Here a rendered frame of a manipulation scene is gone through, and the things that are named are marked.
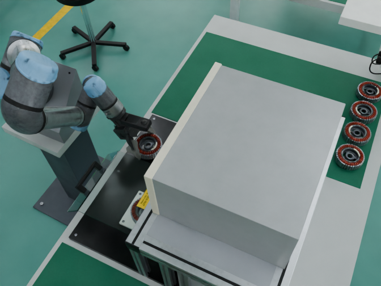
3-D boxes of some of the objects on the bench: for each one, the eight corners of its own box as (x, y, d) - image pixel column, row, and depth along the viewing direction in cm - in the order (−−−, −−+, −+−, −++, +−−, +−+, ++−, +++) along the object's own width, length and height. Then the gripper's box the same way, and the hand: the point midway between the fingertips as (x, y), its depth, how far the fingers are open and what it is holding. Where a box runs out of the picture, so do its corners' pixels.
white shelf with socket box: (313, 99, 186) (340, 16, 149) (333, 49, 205) (362, -36, 168) (392, 123, 177) (441, 42, 140) (406, 68, 196) (453, -17, 158)
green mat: (151, 112, 185) (151, 112, 185) (206, 32, 216) (206, 31, 216) (360, 189, 159) (360, 188, 159) (389, 84, 190) (389, 84, 190)
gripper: (120, 96, 161) (148, 131, 173) (94, 130, 152) (126, 164, 163) (134, 94, 156) (163, 130, 167) (109, 129, 146) (140, 165, 158)
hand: (149, 147), depth 163 cm, fingers closed on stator, 13 cm apart
